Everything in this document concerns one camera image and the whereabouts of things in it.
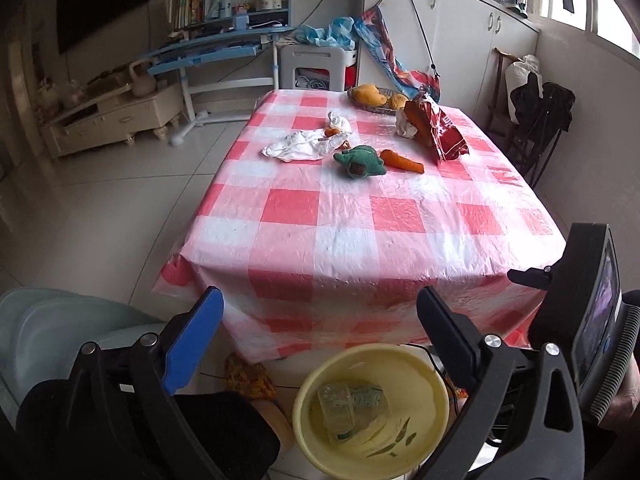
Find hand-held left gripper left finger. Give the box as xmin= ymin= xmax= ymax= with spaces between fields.
xmin=65 ymin=286 xmax=224 ymax=480

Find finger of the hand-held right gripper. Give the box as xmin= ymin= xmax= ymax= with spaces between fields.
xmin=507 ymin=266 xmax=558 ymax=291

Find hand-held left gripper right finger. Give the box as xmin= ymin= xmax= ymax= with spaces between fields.
xmin=416 ymin=286 xmax=586 ymax=480

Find yellow plastic basin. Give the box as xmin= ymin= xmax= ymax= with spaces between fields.
xmin=292 ymin=344 xmax=451 ymax=480

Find red snack bag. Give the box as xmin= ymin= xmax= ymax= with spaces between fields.
xmin=404 ymin=99 xmax=471 ymax=167

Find orange carrot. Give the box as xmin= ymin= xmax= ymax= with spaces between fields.
xmin=380 ymin=149 xmax=425 ymax=174

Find green plush toy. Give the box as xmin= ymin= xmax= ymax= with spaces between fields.
xmin=334 ymin=145 xmax=387 ymax=179

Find white plastic bag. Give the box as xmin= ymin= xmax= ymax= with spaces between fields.
xmin=263 ymin=129 xmax=351 ymax=163

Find yellow patterned cloth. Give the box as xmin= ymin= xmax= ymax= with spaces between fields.
xmin=223 ymin=352 xmax=277 ymax=401

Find person's dark trouser leg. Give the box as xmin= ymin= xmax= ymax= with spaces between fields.
xmin=15 ymin=379 xmax=281 ymax=480

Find clear plastic bottle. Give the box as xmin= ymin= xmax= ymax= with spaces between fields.
xmin=317 ymin=382 xmax=391 ymax=443

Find dark wooden chair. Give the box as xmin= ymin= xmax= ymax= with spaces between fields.
xmin=487 ymin=47 xmax=576 ymax=188

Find light green chair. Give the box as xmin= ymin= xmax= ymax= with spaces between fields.
xmin=0 ymin=287 xmax=166 ymax=411

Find red white checkered tablecloth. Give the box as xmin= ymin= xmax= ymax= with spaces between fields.
xmin=157 ymin=89 xmax=568 ymax=365

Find black clothing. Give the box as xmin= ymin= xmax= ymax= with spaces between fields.
xmin=512 ymin=72 xmax=576 ymax=133

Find crumpled clear plastic bag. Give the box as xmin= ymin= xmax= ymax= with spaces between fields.
xmin=395 ymin=109 xmax=421 ymax=139

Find white sack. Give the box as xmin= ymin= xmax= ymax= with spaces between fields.
xmin=505 ymin=55 xmax=542 ymax=121

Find woven fruit basket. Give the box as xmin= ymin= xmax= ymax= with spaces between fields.
xmin=347 ymin=86 xmax=408 ymax=113

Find cream television cabinet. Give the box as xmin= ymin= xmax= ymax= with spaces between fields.
xmin=40 ymin=82 xmax=183 ymax=158

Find large yellow mango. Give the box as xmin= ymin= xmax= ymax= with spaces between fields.
xmin=356 ymin=84 xmax=386 ymax=107

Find white storage cabinet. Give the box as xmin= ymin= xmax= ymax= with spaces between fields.
xmin=356 ymin=0 xmax=542 ymax=121

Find beige ceramic jug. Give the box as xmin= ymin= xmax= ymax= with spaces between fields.
xmin=129 ymin=59 xmax=157 ymax=98

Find colourful printed bag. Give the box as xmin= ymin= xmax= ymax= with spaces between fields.
xmin=354 ymin=6 xmax=442 ymax=103

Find blue study desk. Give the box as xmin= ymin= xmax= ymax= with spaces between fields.
xmin=137 ymin=10 xmax=301 ymax=148

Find white plastic stool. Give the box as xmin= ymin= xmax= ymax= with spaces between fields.
xmin=277 ymin=44 xmax=357 ymax=93

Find blue crumpled cloth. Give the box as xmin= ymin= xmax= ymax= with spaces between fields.
xmin=292 ymin=16 xmax=361 ymax=50

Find row of books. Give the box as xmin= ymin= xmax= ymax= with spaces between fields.
xmin=165 ymin=0 xmax=206 ymax=31

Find black hanging strap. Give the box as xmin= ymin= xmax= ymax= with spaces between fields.
xmin=370 ymin=0 xmax=441 ymax=81

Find black wall television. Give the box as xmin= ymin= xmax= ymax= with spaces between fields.
xmin=56 ymin=0 xmax=152 ymax=56

